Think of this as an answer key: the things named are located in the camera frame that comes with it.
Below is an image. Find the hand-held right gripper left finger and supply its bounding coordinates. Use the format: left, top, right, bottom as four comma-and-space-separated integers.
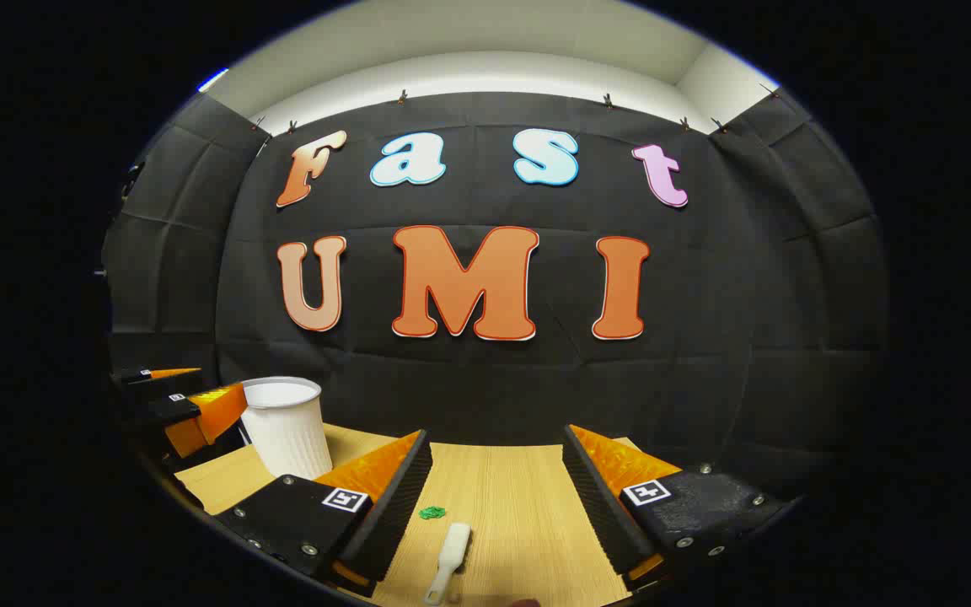
214, 428, 434, 598

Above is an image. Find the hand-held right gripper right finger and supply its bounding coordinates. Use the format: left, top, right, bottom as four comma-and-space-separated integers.
563, 424, 794, 591

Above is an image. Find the small white broom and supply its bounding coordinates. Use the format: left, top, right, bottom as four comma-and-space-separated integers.
423, 522, 473, 606

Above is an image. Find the white ribbed garbage bin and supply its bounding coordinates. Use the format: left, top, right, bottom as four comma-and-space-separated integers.
239, 376, 335, 481

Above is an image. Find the wooden desktop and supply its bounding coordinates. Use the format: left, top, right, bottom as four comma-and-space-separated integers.
174, 422, 689, 607

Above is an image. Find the black backdrop cloth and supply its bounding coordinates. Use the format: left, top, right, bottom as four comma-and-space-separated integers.
100, 91, 889, 507

